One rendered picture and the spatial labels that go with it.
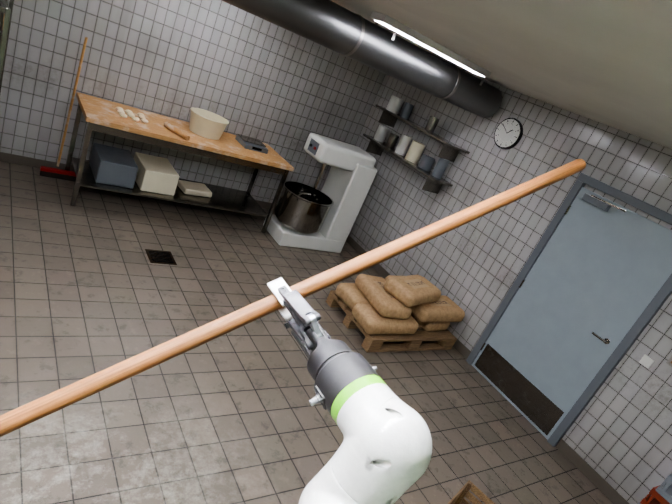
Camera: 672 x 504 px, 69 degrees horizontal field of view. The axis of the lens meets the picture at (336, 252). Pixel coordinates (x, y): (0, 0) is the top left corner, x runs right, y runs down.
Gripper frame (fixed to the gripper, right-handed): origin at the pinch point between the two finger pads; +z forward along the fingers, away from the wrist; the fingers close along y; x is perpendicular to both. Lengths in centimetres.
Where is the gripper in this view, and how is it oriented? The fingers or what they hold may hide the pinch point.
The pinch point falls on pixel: (283, 298)
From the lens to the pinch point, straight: 91.8
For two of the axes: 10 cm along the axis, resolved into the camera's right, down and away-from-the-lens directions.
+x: 8.6, -3.7, 3.4
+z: -5.0, -5.0, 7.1
